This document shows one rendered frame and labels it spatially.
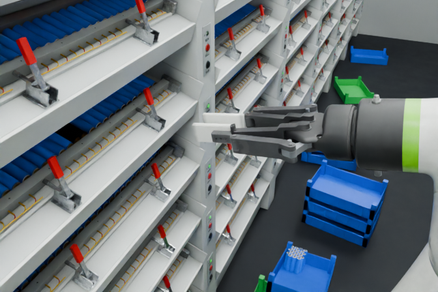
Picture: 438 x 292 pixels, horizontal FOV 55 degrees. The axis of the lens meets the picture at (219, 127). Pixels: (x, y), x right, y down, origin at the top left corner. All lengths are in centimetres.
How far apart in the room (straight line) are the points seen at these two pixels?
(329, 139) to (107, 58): 39
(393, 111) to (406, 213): 172
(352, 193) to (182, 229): 101
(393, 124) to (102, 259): 60
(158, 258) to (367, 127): 73
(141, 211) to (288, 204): 126
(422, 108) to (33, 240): 56
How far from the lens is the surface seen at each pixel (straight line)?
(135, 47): 79
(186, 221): 121
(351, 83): 340
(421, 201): 234
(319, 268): 186
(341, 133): 55
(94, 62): 73
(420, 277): 97
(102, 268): 88
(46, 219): 71
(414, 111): 54
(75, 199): 73
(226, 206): 154
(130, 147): 84
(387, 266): 196
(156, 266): 111
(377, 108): 55
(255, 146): 57
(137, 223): 95
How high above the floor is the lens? 139
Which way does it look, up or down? 31 degrees down
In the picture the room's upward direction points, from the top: straight up
